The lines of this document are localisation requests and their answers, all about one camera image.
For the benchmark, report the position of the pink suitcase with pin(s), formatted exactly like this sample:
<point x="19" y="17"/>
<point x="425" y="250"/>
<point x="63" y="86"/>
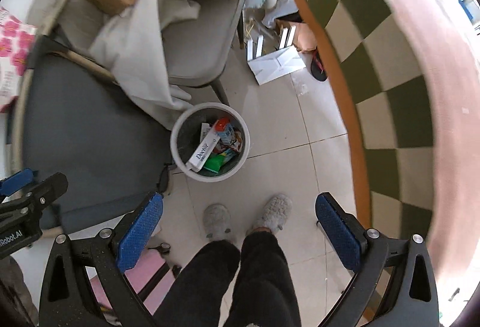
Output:
<point x="152" y="276"/>

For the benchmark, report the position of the white toothpaste box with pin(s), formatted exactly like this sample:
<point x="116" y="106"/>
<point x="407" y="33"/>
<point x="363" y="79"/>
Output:
<point x="208" y="141"/>

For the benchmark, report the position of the grey fuzzy slipper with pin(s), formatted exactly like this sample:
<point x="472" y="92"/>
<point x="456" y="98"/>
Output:
<point x="275" y="214"/>
<point x="217" y="223"/>

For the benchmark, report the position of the white flat cardboard sheet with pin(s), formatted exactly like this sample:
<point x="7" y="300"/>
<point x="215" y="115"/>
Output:
<point x="276" y="64"/>

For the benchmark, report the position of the checkered green table mat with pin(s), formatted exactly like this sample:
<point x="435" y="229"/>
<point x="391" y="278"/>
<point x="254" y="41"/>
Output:
<point x="391" y="98"/>

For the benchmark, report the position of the green snack wrapper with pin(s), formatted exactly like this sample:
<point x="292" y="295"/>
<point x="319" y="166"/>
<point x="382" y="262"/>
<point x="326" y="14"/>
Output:
<point x="214" y="163"/>

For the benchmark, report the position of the left grey fuzzy slipper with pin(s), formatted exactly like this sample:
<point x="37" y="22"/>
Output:
<point x="217" y="223"/>

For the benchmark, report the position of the brown cardboard box on floor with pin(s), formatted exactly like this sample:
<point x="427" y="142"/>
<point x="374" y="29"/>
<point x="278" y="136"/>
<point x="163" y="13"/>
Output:
<point x="295" y="34"/>

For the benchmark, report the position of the black red flip-flop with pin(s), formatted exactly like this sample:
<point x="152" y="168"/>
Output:
<point x="317" y="69"/>

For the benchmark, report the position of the right black trouser leg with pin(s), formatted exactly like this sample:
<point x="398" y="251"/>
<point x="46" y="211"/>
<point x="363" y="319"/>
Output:
<point x="264" y="294"/>

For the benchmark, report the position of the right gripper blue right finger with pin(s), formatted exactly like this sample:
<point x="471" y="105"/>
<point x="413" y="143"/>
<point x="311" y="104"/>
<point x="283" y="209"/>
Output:
<point x="411" y="296"/>

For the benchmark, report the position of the dark grey sofa seat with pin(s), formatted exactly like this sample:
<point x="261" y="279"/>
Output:
<point x="70" y="120"/>

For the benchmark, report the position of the pink floral tissue pack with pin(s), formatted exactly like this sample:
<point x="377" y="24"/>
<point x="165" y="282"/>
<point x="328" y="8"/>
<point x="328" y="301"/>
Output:
<point x="16" y="41"/>

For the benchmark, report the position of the right grey fuzzy slipper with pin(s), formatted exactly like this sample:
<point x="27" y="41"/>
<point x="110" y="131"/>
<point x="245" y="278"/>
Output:
<point x="275" y="214"/>

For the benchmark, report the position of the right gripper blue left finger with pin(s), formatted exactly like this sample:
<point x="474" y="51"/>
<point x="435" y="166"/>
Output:
<point x="67" y="297"/>

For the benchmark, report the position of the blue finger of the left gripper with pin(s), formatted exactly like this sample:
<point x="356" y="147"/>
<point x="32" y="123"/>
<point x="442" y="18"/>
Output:
<point x="16" y="182"/>

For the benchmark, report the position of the white round trash bin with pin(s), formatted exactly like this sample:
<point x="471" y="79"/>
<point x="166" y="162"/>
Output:
<point x="185" y="138"/>

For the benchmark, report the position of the white cloth on chair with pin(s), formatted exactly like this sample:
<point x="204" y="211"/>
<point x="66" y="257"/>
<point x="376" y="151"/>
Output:
<point x="130" y="47"/>

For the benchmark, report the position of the round orange-rimmed table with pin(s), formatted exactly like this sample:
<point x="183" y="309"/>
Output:
<point x="442" y="40"/>

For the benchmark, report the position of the grey padded chair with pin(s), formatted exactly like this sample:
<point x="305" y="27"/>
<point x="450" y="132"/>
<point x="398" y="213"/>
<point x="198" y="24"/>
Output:
<point x="197" y="50"/>

